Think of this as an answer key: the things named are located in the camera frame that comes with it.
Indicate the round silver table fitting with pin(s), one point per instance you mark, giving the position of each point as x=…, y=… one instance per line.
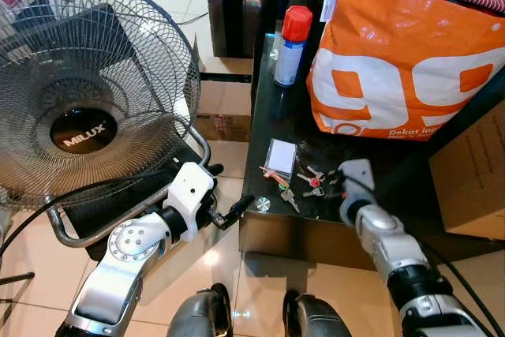
x=258, y=204

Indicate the small white card box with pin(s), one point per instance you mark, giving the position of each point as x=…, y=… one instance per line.
x=282, y=157

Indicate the grey right robot leg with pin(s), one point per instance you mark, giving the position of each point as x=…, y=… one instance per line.
x=314, y=317

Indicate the blue spray can red cap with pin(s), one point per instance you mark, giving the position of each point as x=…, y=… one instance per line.
x=290, y=49

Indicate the key bunch with red green tags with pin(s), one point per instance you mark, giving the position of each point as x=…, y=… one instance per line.
x=278, y=179

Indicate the grey robot leg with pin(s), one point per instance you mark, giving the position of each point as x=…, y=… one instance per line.
x=314, y=317
x=201, y=313

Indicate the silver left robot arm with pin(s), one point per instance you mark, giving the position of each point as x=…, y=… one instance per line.
x=126, y=254

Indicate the silver key bunch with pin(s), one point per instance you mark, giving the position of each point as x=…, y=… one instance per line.
x=312, y=182

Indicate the grey left robot leg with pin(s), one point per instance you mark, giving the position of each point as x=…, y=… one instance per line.
x=201, y=313

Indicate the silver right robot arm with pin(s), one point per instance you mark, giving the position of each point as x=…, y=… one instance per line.
x=394, y=254

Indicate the small open cardboard box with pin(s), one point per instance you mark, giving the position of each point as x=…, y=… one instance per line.
x=225, y=104

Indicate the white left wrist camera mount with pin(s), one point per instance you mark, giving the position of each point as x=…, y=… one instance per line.
x=189, y=187

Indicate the orange white shopping bag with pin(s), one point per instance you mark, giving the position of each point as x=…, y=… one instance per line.
x=394, y=61

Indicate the dark grey suitcase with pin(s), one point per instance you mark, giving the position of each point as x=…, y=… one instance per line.
x=237, y=17

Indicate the dark glass low table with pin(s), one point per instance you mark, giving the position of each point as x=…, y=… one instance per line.
x=379, y=171

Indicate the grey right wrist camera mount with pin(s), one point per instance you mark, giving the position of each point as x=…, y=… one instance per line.
x=359, y=183

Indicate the large brown cardboard box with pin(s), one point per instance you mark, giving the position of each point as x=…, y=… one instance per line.
x=473, y=179

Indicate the white bag tag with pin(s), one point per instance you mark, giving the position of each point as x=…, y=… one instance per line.
x=328, y=7

